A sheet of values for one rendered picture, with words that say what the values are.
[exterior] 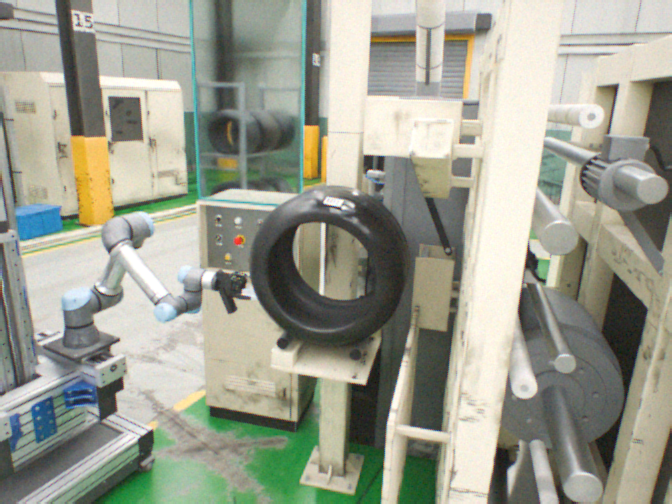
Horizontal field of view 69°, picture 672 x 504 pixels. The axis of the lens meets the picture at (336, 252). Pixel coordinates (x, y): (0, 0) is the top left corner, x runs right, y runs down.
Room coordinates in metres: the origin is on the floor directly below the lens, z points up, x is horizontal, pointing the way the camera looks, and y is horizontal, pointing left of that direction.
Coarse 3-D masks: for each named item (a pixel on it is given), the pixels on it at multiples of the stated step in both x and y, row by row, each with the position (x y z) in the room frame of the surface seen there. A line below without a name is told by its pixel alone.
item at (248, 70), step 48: (192, 0) 2.46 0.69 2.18; (240, 0) 2.40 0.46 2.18; (288, 0) 2.35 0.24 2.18; (192, 48) 2.45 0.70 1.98; (240, 48) 2.40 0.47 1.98; (288, 48) 2.35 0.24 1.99; (240, 96) 2.40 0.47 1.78; (288, 96) 2.35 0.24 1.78; (240, 144) 2.41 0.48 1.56; (288, 144) 2.35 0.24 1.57; (240, 192) 2.41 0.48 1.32; (288, 192) 2.35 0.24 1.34
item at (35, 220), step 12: (36, 204) 6.39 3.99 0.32; (24, 216) 5.81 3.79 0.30; (36, 216) 5.98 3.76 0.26; (48, 216) 6.16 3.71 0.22; (60, 216) 6.34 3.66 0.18; (24, 228) 5.80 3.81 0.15; (36, 228) 5.96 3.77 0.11; (48, 228) 6.13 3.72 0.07; (60, 228) 6.31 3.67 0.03; (24, 240) 5.78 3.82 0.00
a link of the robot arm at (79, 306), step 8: (80, 288) 2.00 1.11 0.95; (88, 288) 2.00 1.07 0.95; (64, 296) 1.93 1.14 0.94; (72, 296) 1.93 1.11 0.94; (80, 296) 1.93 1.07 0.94; (88, 296) 1.95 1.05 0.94; (96, 296) 2.00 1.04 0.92; (64, 304) 1.91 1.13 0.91; (72, 304) 1.90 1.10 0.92; (80, 304) 1.92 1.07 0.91; (88, 304) 1.94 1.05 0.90; (96, 304) 1.98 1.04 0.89; (64, 312) 1.91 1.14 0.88; (72, 312) 1.90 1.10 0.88; (80, 312) 1.91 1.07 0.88; (88, 312) 1.94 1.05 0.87; (96, 312) 1.99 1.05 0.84; (64, 320) 1.92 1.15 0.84; (72, 320) 1.90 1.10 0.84; (80, 320) 1.91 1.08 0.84; (88, 320) 1.94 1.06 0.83
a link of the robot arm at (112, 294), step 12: (120, 216) 1.93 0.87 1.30; (132, 216) 1.96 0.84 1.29; (144, 216) 2.00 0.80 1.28; (132, 228) 1.91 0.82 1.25; (144, 228) 1.96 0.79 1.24; (132, 240) 1.92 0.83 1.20; (144, 240) 2.00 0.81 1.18; (108, 264) 2.01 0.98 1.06; (120, 264) 1.99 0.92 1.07; (108, 276) 2.01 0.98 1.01; (120, 276) 2.02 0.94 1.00; (96, 288) 2.02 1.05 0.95; (108, 288) 2.02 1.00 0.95; (120, 288) 2.07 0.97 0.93; (108, 300) 2.03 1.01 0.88; (120, 300) 2.10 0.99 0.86
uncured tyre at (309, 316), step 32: (320, 192) 1.69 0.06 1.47; (352, 192) 1.76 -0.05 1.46; (288, 224) 1.64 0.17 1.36; (352, 224) 1.59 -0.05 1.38; (384, 224) 1.63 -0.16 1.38; (256, 256) 1.68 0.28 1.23; (288, 256) 1.94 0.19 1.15; (384, 256) 1.57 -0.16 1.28; (256, 288) 1.68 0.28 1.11; (288, 288) 1.91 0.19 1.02; (384, 288) 1.57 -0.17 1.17; (288, 320) 1.64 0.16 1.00; (320, 320) 1.84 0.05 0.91; (352, 320) 1.83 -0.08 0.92; (384, 320) 1.59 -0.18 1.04
